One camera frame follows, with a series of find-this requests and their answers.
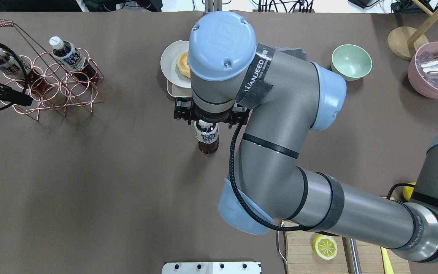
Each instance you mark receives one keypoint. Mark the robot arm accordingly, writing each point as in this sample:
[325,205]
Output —
[290,96]

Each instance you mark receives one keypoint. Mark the yellow plastic knife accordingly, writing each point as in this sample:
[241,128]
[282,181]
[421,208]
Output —
[387,266]

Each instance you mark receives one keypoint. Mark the cream serving tray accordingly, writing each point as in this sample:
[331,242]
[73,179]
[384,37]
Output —
[173,89]

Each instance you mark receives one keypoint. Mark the wooden mug tree stand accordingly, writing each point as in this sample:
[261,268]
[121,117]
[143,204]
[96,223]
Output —
[404,41]

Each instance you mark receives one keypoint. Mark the aluminium frame post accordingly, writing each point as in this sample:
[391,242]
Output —
[213,6]

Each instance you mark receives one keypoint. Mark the green bowl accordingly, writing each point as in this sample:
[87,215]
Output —
[351,62]

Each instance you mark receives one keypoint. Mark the grey folded cloth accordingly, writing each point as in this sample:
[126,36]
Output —
[294,52]

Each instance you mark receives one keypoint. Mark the yellow glazed donut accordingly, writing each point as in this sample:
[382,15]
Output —
[183,66]

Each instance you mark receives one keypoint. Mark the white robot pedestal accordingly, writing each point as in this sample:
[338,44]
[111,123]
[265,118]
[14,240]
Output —
[225,267]

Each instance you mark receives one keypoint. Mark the wooden cutting board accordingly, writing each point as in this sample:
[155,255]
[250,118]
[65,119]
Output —
[296,251]

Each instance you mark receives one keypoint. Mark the tea bottle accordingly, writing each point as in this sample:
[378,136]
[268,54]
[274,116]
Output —
[11,69]
[208,136]
[69,56]

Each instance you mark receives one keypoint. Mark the copper wire bottle rack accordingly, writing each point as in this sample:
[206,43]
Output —
[52,85]

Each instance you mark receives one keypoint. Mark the pink bowl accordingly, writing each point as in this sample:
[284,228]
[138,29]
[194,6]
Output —
[426,87]

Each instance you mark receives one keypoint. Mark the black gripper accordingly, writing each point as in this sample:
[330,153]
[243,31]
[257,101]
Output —
[183,110]

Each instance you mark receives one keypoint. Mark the half lemon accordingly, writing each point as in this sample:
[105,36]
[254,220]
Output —
[325,247]

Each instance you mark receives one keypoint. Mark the white round plate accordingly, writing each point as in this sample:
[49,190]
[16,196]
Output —
[168,63]

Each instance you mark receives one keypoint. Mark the steel cylinder tool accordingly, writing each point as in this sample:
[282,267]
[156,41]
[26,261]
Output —
[352,256]

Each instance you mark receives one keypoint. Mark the left whole lemon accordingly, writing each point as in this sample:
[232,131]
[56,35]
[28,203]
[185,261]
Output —
[408,191]

